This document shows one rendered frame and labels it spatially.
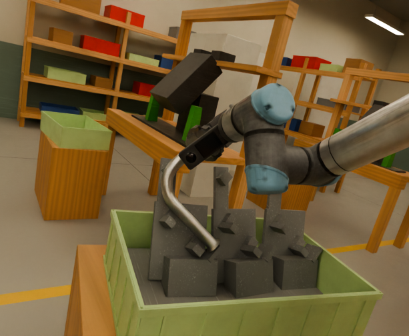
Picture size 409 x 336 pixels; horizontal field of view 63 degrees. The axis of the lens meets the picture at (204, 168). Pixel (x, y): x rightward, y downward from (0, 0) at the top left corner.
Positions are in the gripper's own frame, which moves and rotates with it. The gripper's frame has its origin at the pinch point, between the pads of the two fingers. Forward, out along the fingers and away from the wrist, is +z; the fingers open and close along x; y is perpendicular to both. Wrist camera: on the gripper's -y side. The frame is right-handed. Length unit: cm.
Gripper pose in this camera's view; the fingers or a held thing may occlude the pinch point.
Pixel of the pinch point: (191, 151)
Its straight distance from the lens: 88.7
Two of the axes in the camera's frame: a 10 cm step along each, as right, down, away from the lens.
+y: 6.7, -6.0, 4.4
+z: -4.4, 1.7, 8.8
